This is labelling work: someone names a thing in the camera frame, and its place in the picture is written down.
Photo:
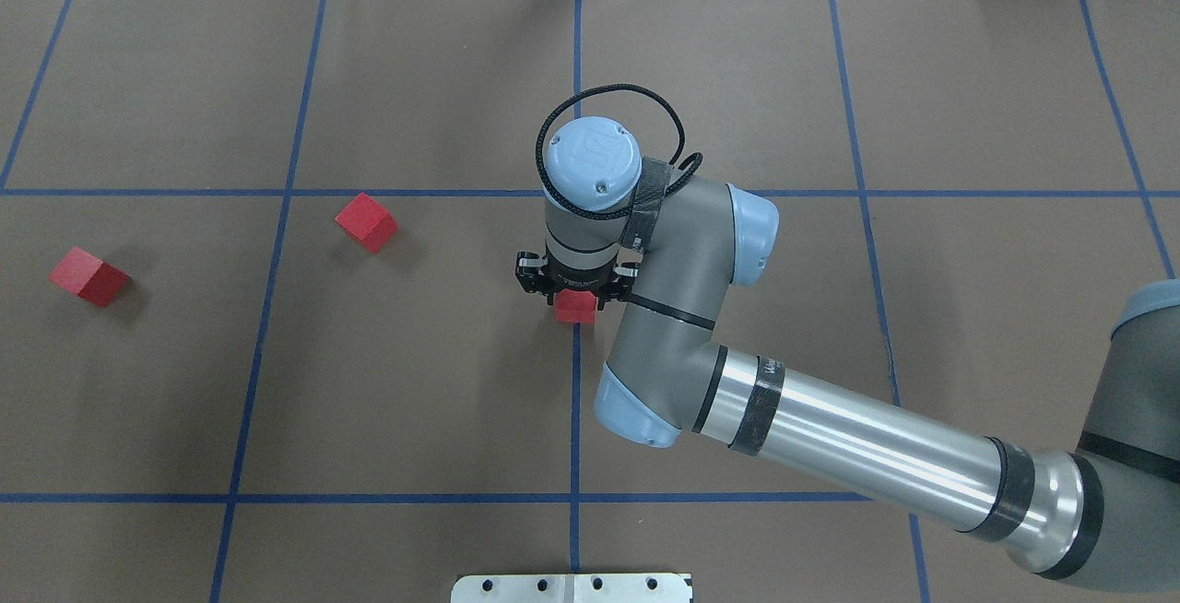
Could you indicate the white metal plate bottom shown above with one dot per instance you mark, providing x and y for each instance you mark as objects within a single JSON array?
[{"x": 574, "y": 587}]

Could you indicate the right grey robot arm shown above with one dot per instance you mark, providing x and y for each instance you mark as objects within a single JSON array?
[{"x": 672, "y": 247}]

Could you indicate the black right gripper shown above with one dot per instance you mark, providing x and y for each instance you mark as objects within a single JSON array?
[{"x": 569, "y": 277}]

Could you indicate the red block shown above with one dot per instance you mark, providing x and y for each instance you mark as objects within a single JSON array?
[
  {"x": 88, "y": 277},
  {"x": 367, "y": 222}
]

